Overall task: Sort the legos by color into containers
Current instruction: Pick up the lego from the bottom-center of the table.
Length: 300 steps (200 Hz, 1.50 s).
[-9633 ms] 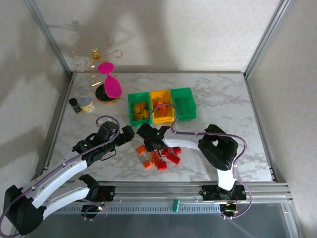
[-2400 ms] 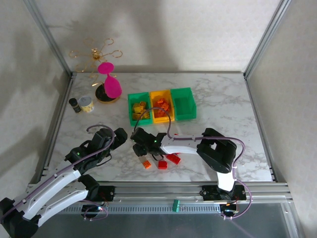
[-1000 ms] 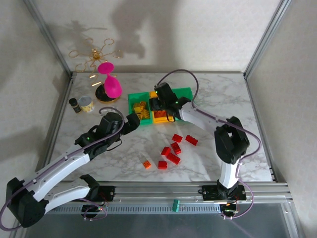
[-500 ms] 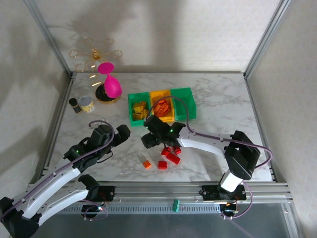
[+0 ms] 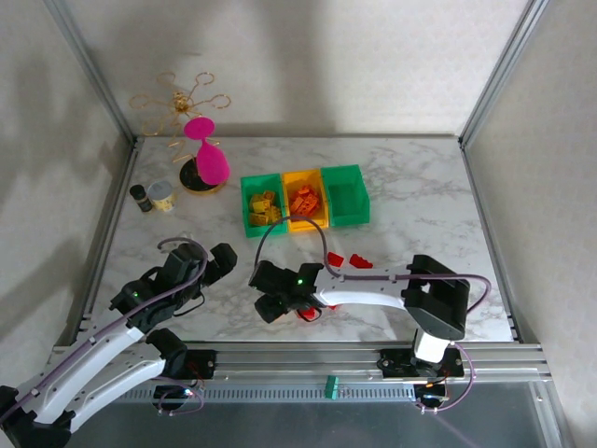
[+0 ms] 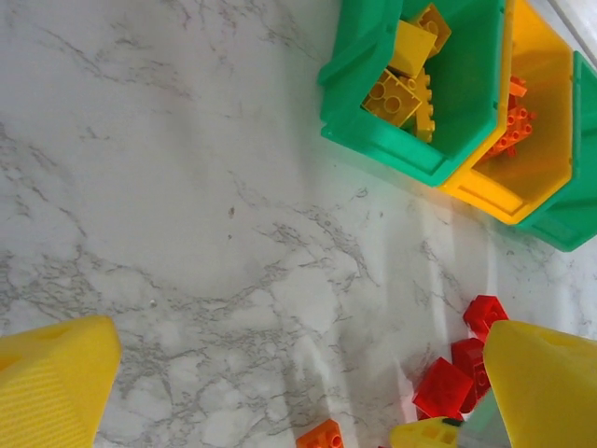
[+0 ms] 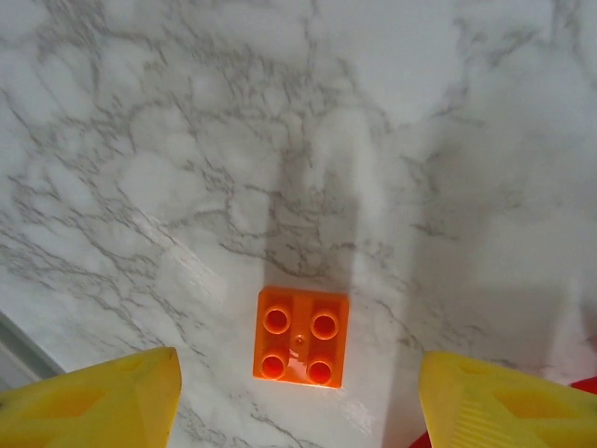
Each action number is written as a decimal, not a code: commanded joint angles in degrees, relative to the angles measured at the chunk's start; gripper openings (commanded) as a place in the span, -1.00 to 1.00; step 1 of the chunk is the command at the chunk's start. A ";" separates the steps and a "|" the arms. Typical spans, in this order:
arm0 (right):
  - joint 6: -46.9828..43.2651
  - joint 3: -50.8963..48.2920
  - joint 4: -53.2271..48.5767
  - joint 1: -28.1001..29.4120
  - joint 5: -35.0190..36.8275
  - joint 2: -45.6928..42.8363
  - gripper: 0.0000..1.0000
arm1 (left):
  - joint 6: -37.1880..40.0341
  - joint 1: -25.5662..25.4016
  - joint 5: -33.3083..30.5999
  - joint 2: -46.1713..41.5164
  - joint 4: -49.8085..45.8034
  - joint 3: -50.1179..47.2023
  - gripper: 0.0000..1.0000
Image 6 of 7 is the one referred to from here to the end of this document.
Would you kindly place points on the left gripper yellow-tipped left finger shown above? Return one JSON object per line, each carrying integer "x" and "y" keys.
{"x": 51, "y": 392}

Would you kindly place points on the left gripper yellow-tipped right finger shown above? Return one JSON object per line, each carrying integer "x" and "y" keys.
{"x": 550, "y": 392}

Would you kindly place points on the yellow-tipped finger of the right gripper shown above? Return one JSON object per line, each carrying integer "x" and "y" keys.
{"x": 424, "y": 434}

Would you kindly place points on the long orange lego brick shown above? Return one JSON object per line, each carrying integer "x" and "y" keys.
{"x": 513, "y": 133}

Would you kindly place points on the yellow lego slope brick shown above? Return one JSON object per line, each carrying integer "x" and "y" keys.
{"x": 412, "y": 46}

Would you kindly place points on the red lego brick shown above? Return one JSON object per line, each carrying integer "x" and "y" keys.
{"x": 443, "y": 387}
{"x": 468, "y": 354}
{"x": 485, "y": 315}

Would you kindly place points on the green plastic bin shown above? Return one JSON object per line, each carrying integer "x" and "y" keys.
{"x": 573, "y": 224}
{"x": 373, "y": 140}

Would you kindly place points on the yellow plastic bin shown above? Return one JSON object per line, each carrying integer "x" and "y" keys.
{"x": 536, "y": 177}

